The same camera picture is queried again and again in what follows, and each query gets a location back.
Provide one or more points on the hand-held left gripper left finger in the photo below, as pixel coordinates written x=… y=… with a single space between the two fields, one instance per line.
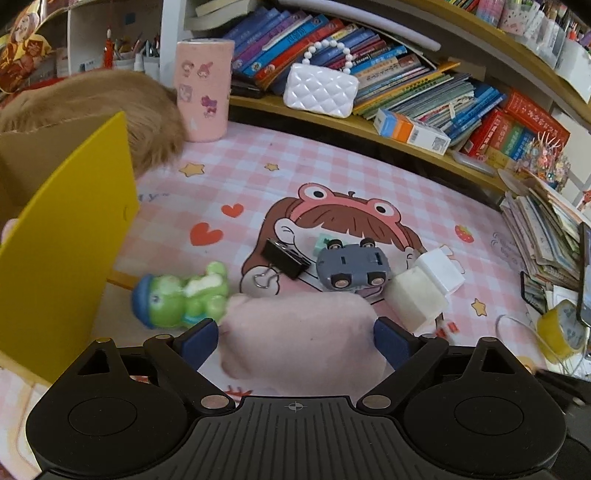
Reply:
x=203 y=339

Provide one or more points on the thick paperback book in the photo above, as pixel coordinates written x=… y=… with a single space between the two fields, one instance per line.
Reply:
x=217 y=21
x=221 y=5

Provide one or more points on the white charger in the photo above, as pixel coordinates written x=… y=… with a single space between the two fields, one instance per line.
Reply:
x=420 y=300

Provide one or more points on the grey toy car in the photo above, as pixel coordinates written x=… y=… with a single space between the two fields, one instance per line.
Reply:
x=351 y=265

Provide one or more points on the curved wooden bookshelf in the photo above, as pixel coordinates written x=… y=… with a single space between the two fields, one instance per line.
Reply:
x=258 y=104

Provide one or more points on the red boxed book set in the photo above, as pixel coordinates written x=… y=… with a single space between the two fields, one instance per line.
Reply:
x=531 y=115

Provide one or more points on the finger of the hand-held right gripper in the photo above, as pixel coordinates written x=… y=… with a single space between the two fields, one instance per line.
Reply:
x=565 y=387

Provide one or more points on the pink plush toy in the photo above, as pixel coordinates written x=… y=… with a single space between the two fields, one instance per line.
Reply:
x=295 y=337

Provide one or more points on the yellow cardboard box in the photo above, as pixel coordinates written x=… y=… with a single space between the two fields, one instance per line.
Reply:
x=60 y=254

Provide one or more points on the green dinosaur toy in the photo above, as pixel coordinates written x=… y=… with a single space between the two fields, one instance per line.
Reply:
x=184 y=295

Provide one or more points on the row of books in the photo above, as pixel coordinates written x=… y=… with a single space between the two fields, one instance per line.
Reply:
x=286 y=37

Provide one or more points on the brown cat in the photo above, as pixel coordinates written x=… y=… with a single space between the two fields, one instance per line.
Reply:
x=115 y=106

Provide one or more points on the black binder clip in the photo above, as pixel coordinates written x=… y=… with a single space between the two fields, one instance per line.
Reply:
x=284 y=258

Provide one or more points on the pink sticker-covered cylinder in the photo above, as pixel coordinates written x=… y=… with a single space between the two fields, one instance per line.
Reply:
x=203 y=92

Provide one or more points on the colourful beaded ornament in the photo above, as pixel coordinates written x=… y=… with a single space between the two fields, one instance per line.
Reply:
x=549 y=157

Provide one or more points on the stack of booklets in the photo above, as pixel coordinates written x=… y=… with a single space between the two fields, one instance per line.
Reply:
x=545 y=230

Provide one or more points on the row of stationery holders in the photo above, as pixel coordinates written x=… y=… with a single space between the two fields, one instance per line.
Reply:
x=531 y=18

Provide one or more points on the white quilted purse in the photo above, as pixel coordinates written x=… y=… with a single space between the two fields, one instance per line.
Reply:
x=318 y=90

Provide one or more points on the pink checked printed mat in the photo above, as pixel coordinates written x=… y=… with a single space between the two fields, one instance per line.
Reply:
x=369 y=184

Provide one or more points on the pen holders with pens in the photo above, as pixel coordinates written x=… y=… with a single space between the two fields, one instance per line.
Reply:
x=129 y=57

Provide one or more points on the yellow tape roll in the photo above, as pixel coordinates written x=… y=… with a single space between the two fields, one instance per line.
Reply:
x=551 y=323

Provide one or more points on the white shelf unit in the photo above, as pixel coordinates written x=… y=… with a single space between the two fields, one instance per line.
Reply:
x=83 y=27

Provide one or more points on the orange and white carton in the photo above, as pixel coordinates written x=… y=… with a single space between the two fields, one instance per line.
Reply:
x=401 y=127

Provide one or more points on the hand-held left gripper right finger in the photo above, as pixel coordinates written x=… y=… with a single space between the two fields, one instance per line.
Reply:
x=392 y=341

